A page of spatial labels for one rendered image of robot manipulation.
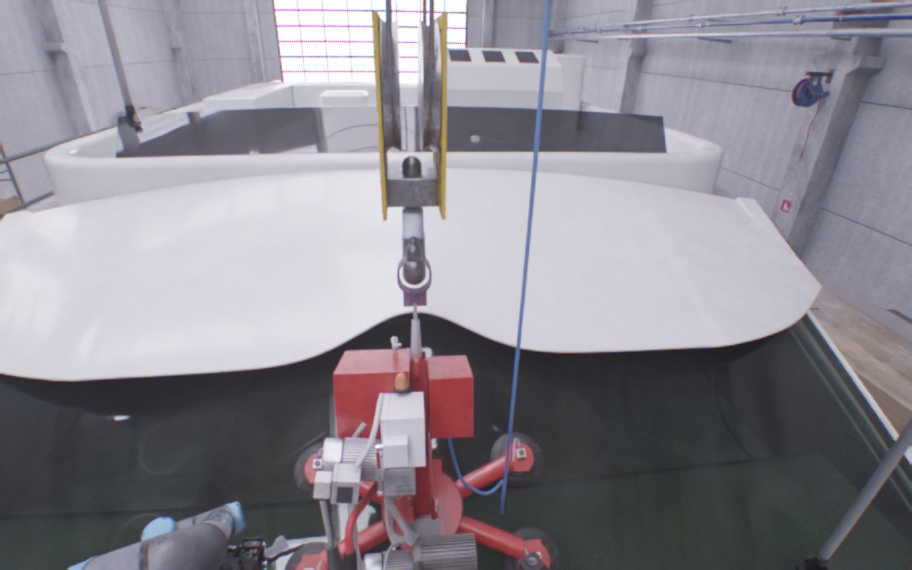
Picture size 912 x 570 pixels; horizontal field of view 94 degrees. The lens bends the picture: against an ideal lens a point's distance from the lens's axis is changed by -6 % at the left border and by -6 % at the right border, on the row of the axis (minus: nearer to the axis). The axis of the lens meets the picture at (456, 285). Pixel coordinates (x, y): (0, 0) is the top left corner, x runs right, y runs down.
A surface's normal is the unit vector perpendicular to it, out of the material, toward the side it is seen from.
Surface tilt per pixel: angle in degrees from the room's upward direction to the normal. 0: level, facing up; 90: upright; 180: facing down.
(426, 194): 90
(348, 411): 70
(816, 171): 90
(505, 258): 21
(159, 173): 90
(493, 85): 61
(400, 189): 90
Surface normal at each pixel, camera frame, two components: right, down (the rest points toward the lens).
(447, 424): 0.09, 0.18
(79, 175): -0.18, 0.46
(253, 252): 0.02, -0.66
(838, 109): 0.11, 0.47
